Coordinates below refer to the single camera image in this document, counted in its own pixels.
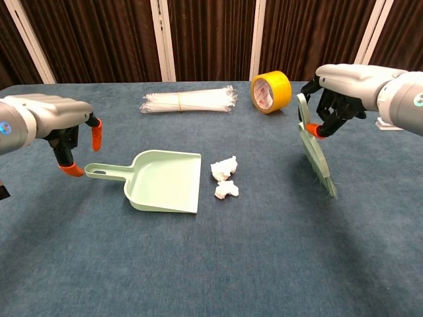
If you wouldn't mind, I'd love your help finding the bundle of white cable ties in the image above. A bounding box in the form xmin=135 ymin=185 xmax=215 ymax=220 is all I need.
xmin=139 ymin=85 xmax=239 ymax=116

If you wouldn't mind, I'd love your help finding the white paper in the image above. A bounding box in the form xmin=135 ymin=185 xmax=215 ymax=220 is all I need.
xmin=210 ymin=155 xmax=239 ymax=182
xmin=213 ymin=180 xmax=240 ymax=200

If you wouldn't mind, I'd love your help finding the mint green plastic dustpan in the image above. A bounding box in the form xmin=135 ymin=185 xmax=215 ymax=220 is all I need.
xmin=84 ymin=149 xmax=202 ymax=215

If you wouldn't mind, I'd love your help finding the mint green hand broom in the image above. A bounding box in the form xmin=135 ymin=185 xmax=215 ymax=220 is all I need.
xmin=296 ymin=92 xmax=338 ymax=200

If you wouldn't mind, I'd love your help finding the yellow packing tape roll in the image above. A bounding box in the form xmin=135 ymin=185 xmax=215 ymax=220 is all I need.
xmin=250 ymin=70 xmax=293 ymax=115

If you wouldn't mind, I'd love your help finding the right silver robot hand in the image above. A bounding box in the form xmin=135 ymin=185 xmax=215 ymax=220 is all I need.
xmin=301 ymin=63 xmax=408 ymax=139

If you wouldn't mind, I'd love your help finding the blue felt table cover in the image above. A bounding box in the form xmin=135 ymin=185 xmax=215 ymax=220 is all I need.
xmin=0 ymin=80 xmax=423 ymax=317

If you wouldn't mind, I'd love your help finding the white partition frame post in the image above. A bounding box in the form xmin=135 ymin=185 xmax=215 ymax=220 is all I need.
xmin=150 ymin=0 xmax=176 ymax=83
xmin=3 ymin=0 xmax=56 ymax=84
xmin=354 ymin=0 xmax=394 ymax=67
xmin=249 ymin=0 xmax=267 ymax=81

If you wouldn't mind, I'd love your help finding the white folding stand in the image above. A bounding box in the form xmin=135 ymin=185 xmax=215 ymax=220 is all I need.
xmin=375 ymin=117 xmax=403 ymax=132

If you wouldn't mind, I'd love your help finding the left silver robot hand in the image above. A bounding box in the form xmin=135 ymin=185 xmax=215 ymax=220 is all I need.
xmin=31 ymin=94 xmax=103 ymax=178

